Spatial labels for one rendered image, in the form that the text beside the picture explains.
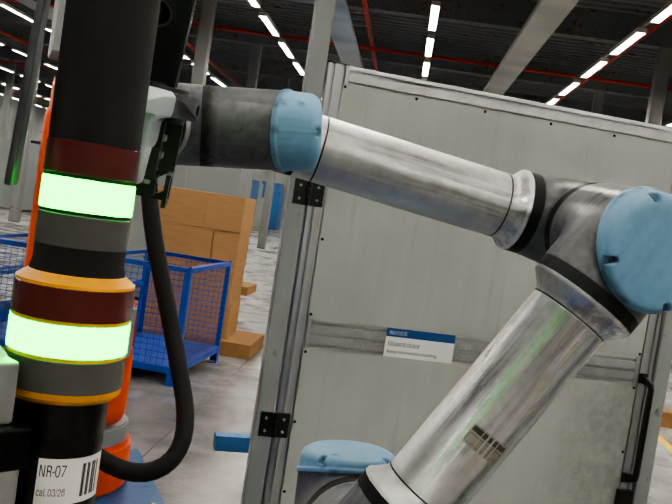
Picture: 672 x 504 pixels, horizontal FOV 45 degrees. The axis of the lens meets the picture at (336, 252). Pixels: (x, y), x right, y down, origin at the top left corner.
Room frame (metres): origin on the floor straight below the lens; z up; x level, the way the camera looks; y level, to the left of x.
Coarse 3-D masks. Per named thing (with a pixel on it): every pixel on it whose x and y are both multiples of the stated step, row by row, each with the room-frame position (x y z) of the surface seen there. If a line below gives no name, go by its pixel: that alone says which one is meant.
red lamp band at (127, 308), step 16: (16, 288) 0.29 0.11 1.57; (32, 288) 0.28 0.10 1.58; (48, 288) 0.28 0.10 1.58; (16, 304) 0.28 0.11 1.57; (32, 304) 0.28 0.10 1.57; (48, 304) 0.28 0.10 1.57; (64, 304) 0.28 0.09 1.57; (80, 304) 0.28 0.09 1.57; (96, 304) 0.28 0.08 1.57; (112, 304) 0.29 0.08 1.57; (128, 304) 0.30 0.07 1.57; (64, 320) 0.28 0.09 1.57; (80, 320) 0.28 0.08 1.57; (96, 320) 0.28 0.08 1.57; (112, 320) 0.29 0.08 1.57; (128, 320) 0.30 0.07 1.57
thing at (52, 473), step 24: (24, 408) 0.28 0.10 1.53; (48, 408) 0.28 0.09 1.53; (72, 408) 0.29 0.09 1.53; (96, 408) 0.29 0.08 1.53; (48, 432) 0.28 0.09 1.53; (72, 432) 0.29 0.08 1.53; (96, 432) 0.29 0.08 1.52; (48, 456) 0.28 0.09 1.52; (72, 456) 0.29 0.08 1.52; (96, 456) 0.30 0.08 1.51; (24, 480) 0.28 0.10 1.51; (48, 480) 0.28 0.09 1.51; (72, 480) 0.29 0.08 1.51; (96, 480) 0.30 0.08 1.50
